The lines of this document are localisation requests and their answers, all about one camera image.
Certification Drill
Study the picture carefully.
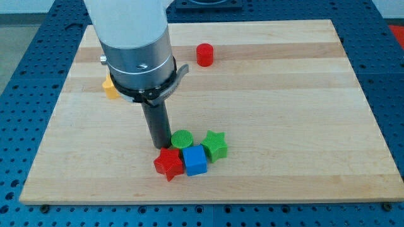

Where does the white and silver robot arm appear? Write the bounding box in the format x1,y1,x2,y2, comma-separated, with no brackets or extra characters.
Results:
84,0,174,90

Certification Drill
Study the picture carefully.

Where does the green cylinder block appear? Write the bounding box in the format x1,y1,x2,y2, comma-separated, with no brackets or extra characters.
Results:
170,130,194,149

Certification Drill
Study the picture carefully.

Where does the green star block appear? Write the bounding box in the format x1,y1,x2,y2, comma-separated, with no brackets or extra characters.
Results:
201,131,228,163

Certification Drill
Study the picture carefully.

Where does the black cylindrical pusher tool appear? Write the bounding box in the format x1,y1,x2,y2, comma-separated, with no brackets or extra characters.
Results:
141,101,172,149

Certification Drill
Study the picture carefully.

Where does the blue cube block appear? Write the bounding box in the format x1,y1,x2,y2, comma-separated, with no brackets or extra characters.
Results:
182,145,208,176

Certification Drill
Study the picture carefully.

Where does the red star block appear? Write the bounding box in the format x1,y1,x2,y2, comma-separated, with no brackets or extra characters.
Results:
153,148,184,182

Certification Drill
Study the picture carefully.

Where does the red cylinder block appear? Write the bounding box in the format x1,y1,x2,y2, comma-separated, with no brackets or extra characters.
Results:
196,43,214,67

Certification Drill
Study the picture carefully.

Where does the light wooden board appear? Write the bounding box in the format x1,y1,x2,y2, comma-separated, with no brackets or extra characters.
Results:
20,20,403,205

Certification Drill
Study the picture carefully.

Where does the yellow block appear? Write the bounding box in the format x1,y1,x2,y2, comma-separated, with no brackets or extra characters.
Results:
102,74,120,100

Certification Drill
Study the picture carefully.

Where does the blue perforated metal table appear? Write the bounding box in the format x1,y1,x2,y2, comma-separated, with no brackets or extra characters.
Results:
1,0,403,226

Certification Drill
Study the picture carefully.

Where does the red object at edge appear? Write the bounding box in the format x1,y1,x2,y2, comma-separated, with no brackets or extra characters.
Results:
389,25,404,49

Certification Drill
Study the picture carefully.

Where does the black clamp ring with lever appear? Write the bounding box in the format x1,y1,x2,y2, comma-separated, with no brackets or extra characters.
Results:
109,56,190,107

